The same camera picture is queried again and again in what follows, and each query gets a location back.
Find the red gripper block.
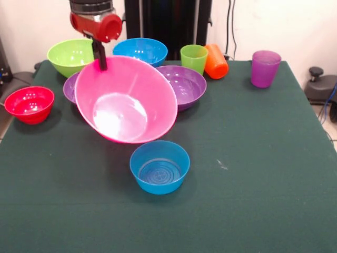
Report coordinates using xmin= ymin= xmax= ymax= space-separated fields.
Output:
xmin=70 ymin=12 xmax=123 ymax=71

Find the pink plastic bowl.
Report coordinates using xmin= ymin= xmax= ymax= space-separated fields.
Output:
xmin=74 ymin=55 xmax=179 ymax=144

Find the purple plastic bowl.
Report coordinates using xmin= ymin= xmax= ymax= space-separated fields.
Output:
xmin=155 ymin=65 xmax=207 ymax=112
xmin=63 ymin=71 xmax=80 ymax=105

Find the orange plastic cup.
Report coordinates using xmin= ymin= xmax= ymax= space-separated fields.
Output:
xmin=204 ymin=44 xmax=229 ymax=80

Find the blue ribbed small bowl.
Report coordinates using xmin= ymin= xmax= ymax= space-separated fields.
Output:
xmin=129 ymin=140 xmax=191 ymax=196

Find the green plastic bowl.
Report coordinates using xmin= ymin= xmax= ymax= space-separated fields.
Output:
xmin=47 ymin=38 xmax=95 ymax=79

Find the blue deep plastic bowl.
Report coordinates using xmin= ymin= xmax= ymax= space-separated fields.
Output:
xmin=112 ymin=37 xmax=169 ymax=68

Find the red plastic bowl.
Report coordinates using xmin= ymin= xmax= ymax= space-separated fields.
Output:
xmin=4 ymin=86 xmax=55 ymax=125

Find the green plastic cup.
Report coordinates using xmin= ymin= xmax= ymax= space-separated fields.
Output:
xmin=180 ymin=44 xmax=209 ymax=75

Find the black equipment box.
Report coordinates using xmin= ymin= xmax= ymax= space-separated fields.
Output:
xmin=0 ymin=36 xmax=13 ymax=98

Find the purple plastic cup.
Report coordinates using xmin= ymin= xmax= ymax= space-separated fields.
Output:
xmin=250 ymin=50 xmax=282 ymax=89

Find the dark green tablecloth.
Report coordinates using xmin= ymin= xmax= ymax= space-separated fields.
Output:
xmin=0 ymin=60 xmax=337 ymax=253

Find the black round knob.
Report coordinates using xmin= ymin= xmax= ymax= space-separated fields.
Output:
xmin=309 ymin=66 xmax=324 ymax=82

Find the black hanging cable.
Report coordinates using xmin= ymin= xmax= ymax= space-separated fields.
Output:
xmin=225 ymin=0 xmax=237 ymax=61

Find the blue cable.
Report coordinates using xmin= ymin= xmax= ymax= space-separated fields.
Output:
xmin=318 ymin=81 xmax=337 ymax=125

